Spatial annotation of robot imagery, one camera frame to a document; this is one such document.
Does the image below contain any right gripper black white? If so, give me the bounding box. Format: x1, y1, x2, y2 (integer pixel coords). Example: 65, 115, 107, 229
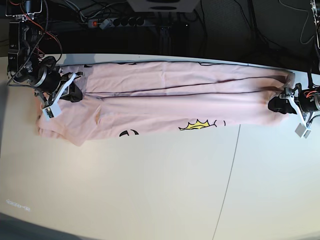
31, 67, 83, 107

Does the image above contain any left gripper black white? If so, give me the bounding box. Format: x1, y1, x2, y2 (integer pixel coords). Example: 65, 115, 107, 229
267, 83, 320, 128

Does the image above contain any pink T-shirt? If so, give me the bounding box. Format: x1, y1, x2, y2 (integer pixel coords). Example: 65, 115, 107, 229
36, 61, 295, 146

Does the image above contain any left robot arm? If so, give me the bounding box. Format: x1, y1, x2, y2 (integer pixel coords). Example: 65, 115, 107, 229
268, 0, 320, 131

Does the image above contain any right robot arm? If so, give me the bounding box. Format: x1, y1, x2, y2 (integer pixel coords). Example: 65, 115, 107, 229
5, 0, 83, 107

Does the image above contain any white power strip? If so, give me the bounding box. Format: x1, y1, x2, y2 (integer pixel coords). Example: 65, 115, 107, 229
87, 17, 148, 30

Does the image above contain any grey box with oval hole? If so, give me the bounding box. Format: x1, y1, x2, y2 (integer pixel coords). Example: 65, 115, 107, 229
127, 0, 200, 13

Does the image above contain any black aluminium table leg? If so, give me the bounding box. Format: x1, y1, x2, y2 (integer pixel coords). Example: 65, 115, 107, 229
158, 26, 172, 56

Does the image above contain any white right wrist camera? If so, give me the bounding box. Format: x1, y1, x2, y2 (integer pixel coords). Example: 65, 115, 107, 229
42, 103, 62, 121

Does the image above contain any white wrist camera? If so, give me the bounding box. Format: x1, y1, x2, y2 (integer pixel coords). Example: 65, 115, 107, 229
42, 103, 62, 121
295, 123, 312, 139

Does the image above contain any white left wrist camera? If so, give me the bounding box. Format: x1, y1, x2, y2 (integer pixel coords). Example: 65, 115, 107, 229
295, 123, 312, 139

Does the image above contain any grey looped cable on floor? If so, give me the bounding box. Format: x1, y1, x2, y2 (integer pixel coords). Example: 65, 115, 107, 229
278, 0, 318, 46

